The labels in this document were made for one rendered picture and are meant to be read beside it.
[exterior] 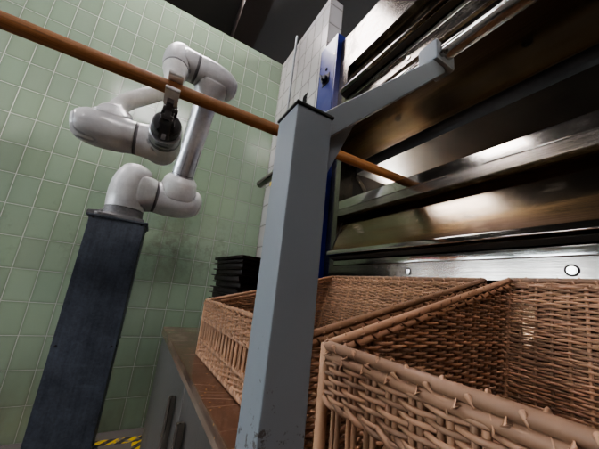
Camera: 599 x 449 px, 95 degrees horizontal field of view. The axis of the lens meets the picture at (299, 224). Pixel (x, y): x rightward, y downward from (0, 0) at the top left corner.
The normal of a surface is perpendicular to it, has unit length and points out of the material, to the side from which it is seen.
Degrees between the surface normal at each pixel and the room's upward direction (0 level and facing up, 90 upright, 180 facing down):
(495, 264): 90
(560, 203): 70
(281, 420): 90
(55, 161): 90
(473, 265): 90
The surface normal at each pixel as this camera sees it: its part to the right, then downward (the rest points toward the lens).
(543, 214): -0.77, -0.52
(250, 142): 0.51, -0.15
